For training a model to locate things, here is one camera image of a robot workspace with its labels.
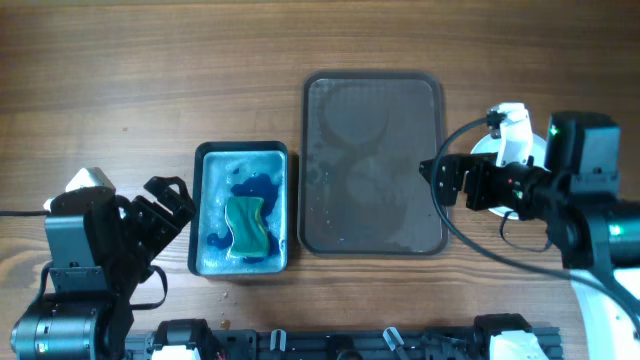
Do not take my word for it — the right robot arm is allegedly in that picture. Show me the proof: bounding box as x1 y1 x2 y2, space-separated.
419 110 639 359

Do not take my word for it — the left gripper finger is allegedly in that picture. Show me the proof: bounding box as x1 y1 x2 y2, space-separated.
143 176 195 215
115 195 134 220

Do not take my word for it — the black water basin tray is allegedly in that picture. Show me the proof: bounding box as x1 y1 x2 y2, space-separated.
188 141 289 276

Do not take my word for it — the dark brown serving tray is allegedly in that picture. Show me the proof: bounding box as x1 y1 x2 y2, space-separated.
297 70 449 258

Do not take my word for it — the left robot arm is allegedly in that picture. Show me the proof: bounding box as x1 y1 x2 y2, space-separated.
10 176 196 359

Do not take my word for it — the green yellow sponge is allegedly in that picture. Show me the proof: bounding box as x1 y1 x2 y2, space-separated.
225 196 269 258

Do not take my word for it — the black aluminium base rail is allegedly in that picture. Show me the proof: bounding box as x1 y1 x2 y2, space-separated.
123 313 564 360

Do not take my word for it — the white plate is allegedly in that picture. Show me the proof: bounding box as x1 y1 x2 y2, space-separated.
471 134 547 220

